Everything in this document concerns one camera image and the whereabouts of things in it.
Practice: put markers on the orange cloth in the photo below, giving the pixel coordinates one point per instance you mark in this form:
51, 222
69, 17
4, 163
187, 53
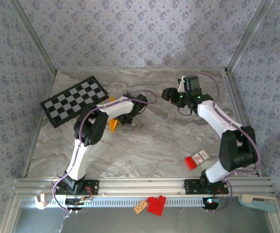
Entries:
112, 126

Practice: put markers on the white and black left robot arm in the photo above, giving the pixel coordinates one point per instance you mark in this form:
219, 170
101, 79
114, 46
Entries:
78, 162

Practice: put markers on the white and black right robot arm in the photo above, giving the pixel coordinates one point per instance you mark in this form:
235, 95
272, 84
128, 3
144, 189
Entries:
215, 119

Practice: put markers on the white and red card box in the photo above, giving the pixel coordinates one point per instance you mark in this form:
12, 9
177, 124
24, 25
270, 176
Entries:
200, 157

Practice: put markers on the black and grey checkerboard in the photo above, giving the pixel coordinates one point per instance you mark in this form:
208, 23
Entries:
74, 97

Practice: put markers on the orange tag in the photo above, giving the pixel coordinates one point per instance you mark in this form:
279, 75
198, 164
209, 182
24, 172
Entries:
140, 206

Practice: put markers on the red toy brick piece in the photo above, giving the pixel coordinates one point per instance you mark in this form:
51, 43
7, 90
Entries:
157, 205

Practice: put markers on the teal and beige hand tool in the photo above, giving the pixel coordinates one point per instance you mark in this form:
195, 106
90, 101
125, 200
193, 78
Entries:
259, 205

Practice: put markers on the beige hook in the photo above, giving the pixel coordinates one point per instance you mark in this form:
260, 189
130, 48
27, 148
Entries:
41, 201

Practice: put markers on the aluminium side rail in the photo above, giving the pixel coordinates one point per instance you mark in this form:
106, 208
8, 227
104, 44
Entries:
239, 109

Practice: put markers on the aluminium profile rail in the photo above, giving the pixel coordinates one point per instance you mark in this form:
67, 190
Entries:
140, 185

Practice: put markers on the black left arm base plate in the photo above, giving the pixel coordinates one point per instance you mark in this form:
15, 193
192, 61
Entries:
92, 187

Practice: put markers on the aluminium corner post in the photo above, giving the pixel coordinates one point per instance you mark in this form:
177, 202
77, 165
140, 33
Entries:
248, 36
33, 38

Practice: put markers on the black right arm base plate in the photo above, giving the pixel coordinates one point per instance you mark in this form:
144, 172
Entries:
191, 187

